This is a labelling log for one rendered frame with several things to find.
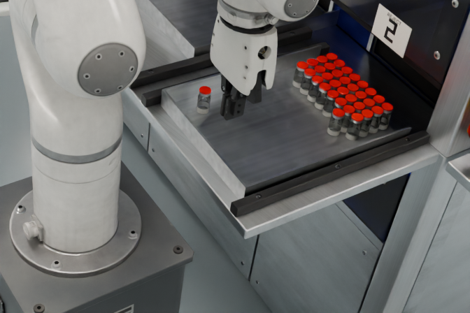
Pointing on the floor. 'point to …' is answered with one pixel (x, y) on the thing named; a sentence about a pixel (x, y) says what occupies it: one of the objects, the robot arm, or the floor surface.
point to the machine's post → (424, 191)
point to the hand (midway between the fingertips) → (233, 104)
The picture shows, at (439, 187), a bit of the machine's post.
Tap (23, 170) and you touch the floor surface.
